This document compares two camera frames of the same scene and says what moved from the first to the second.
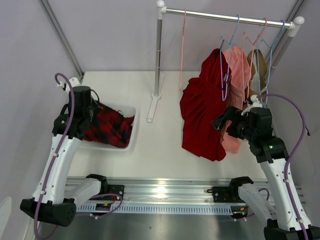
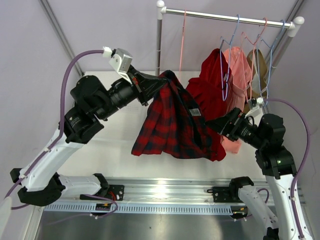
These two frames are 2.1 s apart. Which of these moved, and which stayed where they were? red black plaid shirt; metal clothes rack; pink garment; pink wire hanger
Moved: red black plaid shirt
Stayed: pink wire hanger; metal clothes rack; pink garment
